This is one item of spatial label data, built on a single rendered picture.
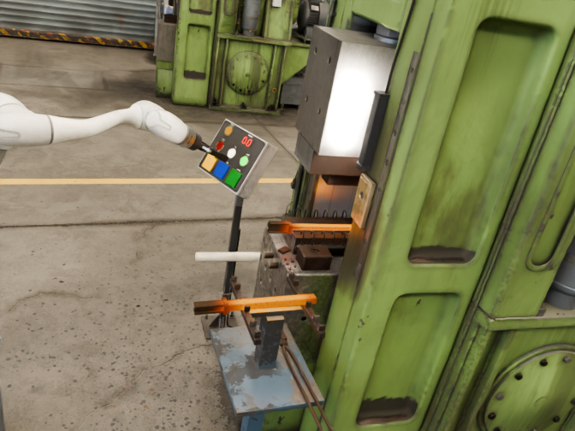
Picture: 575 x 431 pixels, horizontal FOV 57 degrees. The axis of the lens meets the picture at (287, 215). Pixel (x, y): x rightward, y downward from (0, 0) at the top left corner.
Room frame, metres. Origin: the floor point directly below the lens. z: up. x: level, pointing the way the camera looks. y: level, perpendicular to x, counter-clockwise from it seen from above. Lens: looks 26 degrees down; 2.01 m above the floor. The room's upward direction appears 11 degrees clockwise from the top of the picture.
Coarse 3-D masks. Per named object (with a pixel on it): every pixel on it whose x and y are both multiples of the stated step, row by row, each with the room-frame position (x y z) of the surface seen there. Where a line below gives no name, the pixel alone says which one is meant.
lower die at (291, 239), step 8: (288, 216) 2.05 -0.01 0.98; (296, 232) 1.91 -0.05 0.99; (304, 232) 1.92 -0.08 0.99; (320, 232) 1.95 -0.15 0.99; (328, 232) 1.96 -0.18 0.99; (336, 232) 1.97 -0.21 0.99; (288, 240) 1.93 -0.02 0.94; (296, 240) 1.86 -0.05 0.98; (304, 240) 1.87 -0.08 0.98; (320, 240) 1.90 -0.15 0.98; (328, 240) 1.91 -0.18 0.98; (336, 240) 1.92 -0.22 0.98
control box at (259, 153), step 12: (240, 132) 2.44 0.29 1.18; (216, 144) 2.47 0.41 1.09; (228, 144) 2.44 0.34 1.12; (240, 144) 2.40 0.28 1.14; (252, 144) 2.36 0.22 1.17; (264, 144) 2.32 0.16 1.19; (204, 156) 2.47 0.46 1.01; (240, 156) 2.35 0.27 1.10; (252, 156) 2.31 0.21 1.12; (264, 156) 2.31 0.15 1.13; (204, 168) 2.42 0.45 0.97; (240, 168) 2.30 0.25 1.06; (252, 168) 2.27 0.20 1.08; (264, 168) 2.32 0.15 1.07; (240, 180) 2.26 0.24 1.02; (252, 180) 2.28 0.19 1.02; (240, 192) 2.23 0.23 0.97
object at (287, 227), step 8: (272, 224) 1.89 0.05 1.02; (280, 224) 1.90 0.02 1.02; (288, 224) 1.91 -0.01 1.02; (296, 224) 1.94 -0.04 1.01; (304, 224) 1.96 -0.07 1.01; (312, 224) 1.97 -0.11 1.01; (320, 224) 1.98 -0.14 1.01; (328, 224) 2.00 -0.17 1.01; (336, 224) 2.01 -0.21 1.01; (344, 224) 2.03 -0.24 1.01; (272, 232) 1.89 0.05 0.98; (280, 232) 1.90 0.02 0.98; (288, 232) 1.90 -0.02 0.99
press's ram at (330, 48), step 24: (312, 48) 2.06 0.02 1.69; (336, 48) 1.84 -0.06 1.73; (360, 48) 1.84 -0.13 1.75; (384, 48) 1.87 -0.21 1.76; (312, 72) 2.01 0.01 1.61; (336, 72) 1.81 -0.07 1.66; (360, 72) 1.84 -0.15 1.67; (384, 72) 1.87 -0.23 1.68; (312, 96) 1.97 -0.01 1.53; (336, 96) 1.82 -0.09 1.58; (360, 96) 1.85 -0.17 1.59; (312, 120) 1.92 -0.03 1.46; (336, 120) 1.83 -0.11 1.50; (360, 120) 1.86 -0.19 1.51; (312, 144) 1.89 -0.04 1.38; (336, 144) 1.83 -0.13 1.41; (360, 144) 1.87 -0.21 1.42
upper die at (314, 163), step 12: (300, 144) 1.99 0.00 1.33; (300, 156) 1.97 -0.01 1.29; (312, 156) 1.86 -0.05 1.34; (324, 156) 1.88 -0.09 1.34; (336, 156) 1.89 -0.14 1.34; (348, 156) 1.91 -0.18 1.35; (312, 168) 1.86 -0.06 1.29; (324, 168) 1.88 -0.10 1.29; (336, 168) 1.90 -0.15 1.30; (348, 168) 1.91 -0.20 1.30
